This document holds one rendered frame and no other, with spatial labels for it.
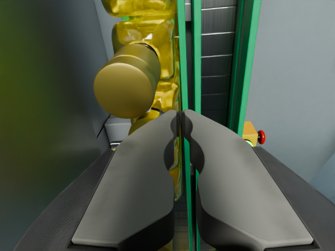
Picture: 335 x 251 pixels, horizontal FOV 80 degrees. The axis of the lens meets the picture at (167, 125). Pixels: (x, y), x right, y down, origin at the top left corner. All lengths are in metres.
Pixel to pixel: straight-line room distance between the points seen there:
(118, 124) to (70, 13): 0.23
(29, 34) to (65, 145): 0.13
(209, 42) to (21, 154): 0.32
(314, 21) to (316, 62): 0.10
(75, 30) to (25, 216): 0.31
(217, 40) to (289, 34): 0.23
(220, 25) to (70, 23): 0.25
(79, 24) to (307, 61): 0.52
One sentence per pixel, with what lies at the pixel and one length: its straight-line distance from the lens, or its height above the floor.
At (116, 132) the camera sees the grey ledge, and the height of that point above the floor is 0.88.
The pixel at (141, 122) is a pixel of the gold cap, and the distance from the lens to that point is 0.17.
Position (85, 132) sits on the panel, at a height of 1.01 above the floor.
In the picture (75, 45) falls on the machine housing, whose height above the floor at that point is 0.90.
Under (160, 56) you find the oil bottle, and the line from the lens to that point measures 0.18.
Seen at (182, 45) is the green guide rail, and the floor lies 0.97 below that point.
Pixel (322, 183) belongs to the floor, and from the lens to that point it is 2.25.
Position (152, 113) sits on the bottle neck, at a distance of 0.18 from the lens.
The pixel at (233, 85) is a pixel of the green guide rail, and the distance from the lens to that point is 0.39.
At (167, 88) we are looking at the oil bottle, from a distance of 0.20.
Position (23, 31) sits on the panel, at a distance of 0.26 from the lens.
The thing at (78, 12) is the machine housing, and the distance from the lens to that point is 0.46.
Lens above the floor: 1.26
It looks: 58 degrees down
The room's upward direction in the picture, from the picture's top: 175 degrees counter-clockwise
